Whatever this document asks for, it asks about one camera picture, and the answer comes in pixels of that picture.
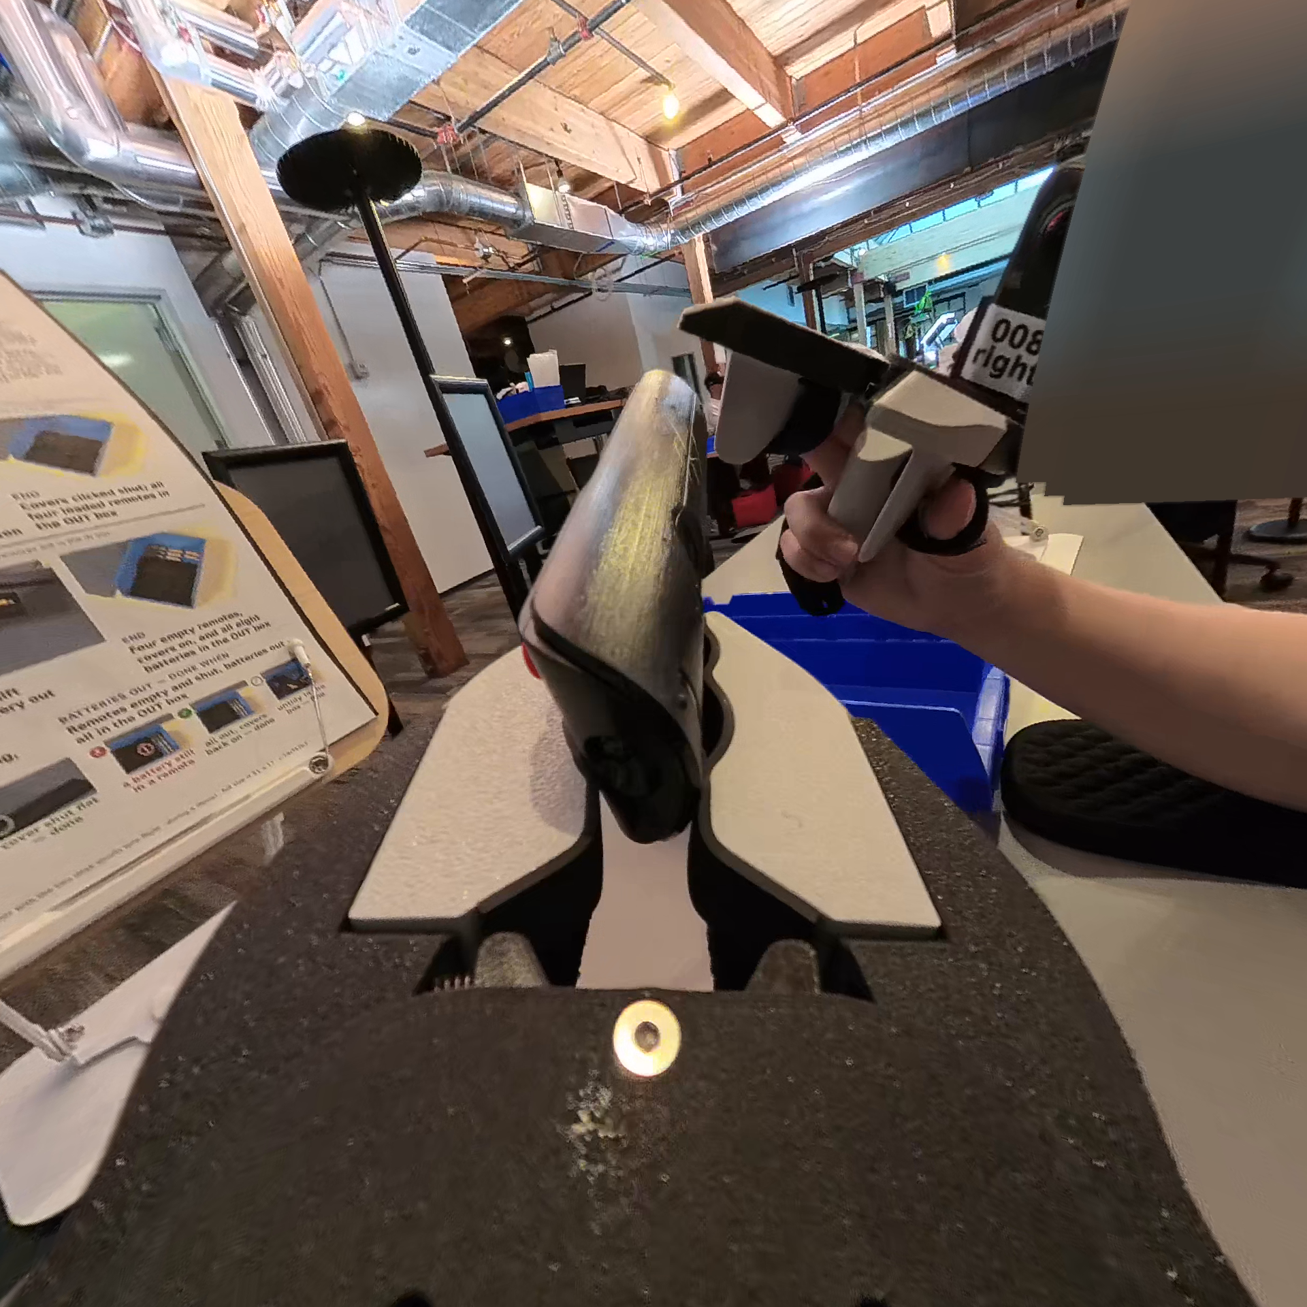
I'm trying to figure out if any person's right hand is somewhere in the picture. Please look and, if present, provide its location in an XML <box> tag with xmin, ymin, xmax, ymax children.
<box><xmin>777</xmin><ymin>419</ymin><xmax>1027</xmax><ymax>641</ymax></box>

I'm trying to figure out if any black pole stand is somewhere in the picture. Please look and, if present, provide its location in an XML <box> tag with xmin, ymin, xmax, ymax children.
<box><xmin>276</xmin><ymin>123</ymin><xmax>541</xmax><ymax>614</ymax></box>

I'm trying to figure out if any wooden pillar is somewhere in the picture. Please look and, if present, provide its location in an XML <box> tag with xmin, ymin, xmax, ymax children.
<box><xmin>161</xmin><ymin>79</ymin><xmax>468</xmax><ymax>676</ymax></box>

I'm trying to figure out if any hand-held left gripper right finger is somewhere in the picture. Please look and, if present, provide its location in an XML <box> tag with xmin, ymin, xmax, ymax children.
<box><xmin>685</xmin><ymin>614</ymin><xmax>947</xmax><ymax>992</ymax></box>

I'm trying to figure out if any silver air duct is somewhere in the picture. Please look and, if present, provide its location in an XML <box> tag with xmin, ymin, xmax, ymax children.
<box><xmin>0</xmin><ymin>0</ymin><xmax>717</xmax><ymax>257</ymax></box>

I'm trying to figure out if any black display panel stand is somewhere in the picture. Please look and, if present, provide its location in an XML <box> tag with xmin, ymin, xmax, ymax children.
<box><xmin>430</xmin><ymin>375</ymin><xmax>552</xmax><ymax>614</ymax></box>

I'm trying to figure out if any person's right forearm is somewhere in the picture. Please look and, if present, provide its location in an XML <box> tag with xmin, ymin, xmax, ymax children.
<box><xmin>976</xmin><ymin>535</ymin><xmax>1307</xmax><ymax>811</ymax></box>

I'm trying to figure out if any black remote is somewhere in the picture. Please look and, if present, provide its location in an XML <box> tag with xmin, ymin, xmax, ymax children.
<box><xmin>523</xmin><ymin>368</ymin><xmax>732</xmax><ymax>841</ymax></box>

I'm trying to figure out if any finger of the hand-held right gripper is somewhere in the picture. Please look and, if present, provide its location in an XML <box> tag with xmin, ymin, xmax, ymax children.
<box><xmin>680</xmin><ymin>301</ymin><xmax>842</xmax><ymax>467</ymax></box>

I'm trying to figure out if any blue plastic bin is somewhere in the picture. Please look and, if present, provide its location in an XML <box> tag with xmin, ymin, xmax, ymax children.
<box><xmin>702</xmin><ymin>592</ymin><xmax>1013</xmax><ymax>818</ymax></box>

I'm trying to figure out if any black floor sign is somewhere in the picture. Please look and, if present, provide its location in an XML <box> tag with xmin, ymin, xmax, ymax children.
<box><xmin>202</xmin><ymin>441</ymin><xmax>406</xmax><ymax>637</ymax></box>

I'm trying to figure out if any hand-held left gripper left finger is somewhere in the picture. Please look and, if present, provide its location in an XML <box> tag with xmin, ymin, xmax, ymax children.
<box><xmin>350</xmin><ymin>650</ymin><xmax>609</xmax><ymax>992</ymax></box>

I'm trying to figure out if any instruction sheet on stand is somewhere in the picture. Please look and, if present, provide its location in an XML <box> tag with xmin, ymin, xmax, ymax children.
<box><xmin>0</xmin><ymin>265</ymin><xmax>392</xmax><ymax>1225</ymax></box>

